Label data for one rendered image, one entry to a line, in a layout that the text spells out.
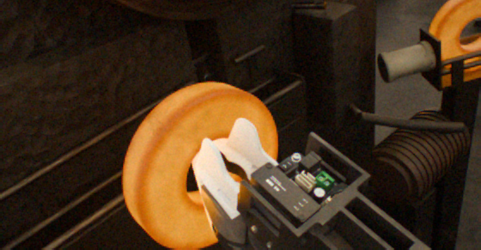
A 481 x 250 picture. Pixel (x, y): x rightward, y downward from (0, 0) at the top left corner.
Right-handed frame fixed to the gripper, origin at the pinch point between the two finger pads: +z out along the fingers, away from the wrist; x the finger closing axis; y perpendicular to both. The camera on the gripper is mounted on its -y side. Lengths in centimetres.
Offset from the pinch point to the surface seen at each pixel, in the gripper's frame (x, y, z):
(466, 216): -88, -83, -15
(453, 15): -60, -10, 4
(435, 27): -58, -13, 6
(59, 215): 11.1, -22.3, 19.0
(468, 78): -61, -22, -3
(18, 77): 7.8, -5.3, 28.0
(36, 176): 11.3, -17.1, 22.7
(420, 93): -146, -96, 32
